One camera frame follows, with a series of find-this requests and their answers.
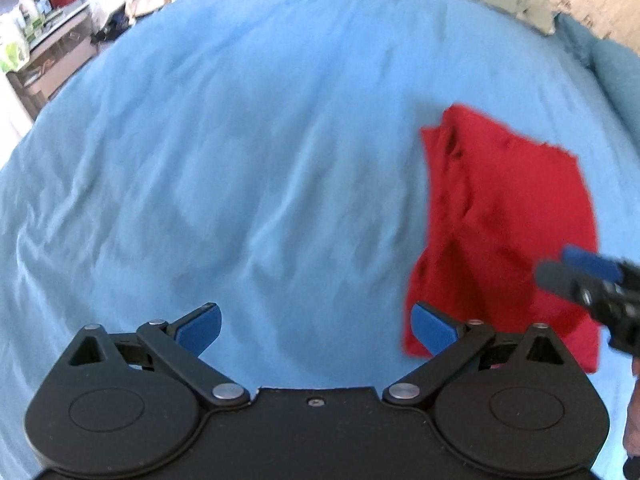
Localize red knitted garment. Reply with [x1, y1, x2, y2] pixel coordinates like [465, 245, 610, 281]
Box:
[404, 104, 600, 374]

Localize person's right hand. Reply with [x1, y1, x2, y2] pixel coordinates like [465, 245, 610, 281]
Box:
[623, 358, 640, 457]

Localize blue pillow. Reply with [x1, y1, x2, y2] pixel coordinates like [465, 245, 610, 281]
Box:
[554, 13, 639, 141]

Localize blue bed cover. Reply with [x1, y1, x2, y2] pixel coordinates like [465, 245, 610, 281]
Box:
[1, 0, 639, 479]

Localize white shelf unit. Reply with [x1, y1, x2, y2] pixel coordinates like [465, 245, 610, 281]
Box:
[0, 0, 172, 122]

